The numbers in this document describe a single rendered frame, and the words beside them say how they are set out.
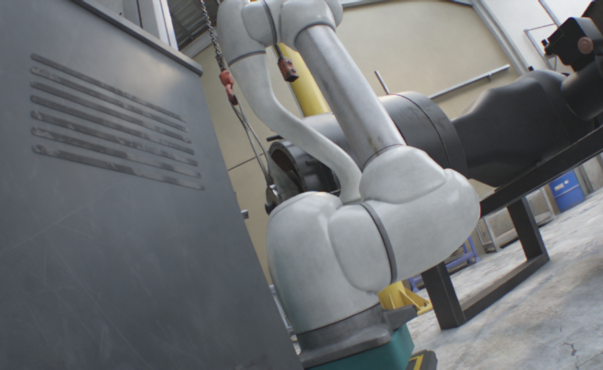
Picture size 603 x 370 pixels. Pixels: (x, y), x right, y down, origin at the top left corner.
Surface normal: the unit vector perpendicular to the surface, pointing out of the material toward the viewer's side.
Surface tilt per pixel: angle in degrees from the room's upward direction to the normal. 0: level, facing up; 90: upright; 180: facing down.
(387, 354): 90
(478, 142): 90
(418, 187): 77
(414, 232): 98
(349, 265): 94
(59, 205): 90
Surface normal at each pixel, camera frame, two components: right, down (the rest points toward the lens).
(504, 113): -0.11, -0.23
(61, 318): 0.86, -0.42
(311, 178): 0.22, -0.31
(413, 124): 0.14, -0.51
